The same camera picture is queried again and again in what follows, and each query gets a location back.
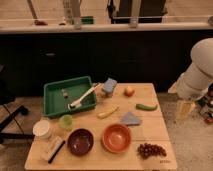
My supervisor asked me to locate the orange bowl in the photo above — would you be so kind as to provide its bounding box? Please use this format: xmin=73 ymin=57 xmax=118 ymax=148
xmin=101 ymin=123 xmax=131 ymax=154

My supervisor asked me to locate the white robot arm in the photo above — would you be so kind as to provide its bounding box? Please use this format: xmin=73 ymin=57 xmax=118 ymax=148
xmin=176 ymin=38 xmax=213 ymax=101

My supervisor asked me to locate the blue sponge block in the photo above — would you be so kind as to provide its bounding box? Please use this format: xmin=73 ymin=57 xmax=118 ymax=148
xmin=102 ymin=78 xmax=117 ymax=97

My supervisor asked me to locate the orange apple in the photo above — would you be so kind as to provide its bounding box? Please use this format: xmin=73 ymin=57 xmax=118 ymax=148
xmin=124 ymin=86 xmax=135 ymax=97

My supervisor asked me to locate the yellow banana piece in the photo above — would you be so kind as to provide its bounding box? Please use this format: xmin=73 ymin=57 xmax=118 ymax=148
xmin=97 ymin=106 xmax=119 ymax=119

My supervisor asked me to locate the white dish brush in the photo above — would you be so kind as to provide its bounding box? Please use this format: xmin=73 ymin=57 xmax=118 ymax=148
xmin=68 ymin=83 xmax=101 ymax=110

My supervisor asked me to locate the green cucumber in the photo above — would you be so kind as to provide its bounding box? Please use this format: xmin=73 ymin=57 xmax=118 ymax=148
xmin=135 ymin=104 xmax=158 ymax=111

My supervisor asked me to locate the grey blue cloth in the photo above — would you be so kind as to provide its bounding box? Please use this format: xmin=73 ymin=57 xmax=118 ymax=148
xmin=120 ymin=112 xmax=141 ymax=126

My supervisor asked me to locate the small object in tray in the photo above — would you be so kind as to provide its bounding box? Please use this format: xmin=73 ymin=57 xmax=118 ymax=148
xmin=62 ymin=89 xmax=68 ymax=99

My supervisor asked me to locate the wooden table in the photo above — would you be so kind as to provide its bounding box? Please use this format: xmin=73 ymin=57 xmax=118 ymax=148
xmin=25 ymin=83 xmax=177 ymax=171

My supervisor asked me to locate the green plastic tray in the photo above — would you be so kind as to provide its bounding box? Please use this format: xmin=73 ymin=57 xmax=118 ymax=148
xmin=43 ymin=76 xmax=96 ymax=118

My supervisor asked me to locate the green plastic cup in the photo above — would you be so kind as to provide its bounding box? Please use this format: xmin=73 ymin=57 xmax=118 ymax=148
xmin=59 ymin=115 xmax=72 ymax=131

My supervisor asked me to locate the dark maroon bowl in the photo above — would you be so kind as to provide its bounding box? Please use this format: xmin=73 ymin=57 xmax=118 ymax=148
xmin=67 ymin=129 xmax=94 ymax=156

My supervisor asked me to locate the green box on counter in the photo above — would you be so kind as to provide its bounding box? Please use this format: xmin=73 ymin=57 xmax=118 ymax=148
xmin=81 ymin=16 xmax=94 ymax=24

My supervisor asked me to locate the bunch of red grapes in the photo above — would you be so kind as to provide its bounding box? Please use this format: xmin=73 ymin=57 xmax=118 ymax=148
xmin=137 ymin=143 xmax=167 ymax=159

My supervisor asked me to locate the white paper cup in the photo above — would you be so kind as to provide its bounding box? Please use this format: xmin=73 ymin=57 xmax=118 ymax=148
xmin=33 ymin=120 xmax=51 ymax=139

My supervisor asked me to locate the black office chair base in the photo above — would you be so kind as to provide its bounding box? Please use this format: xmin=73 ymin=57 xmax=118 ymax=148
xmin=0 ymin=64 xmax=34 ymax=144

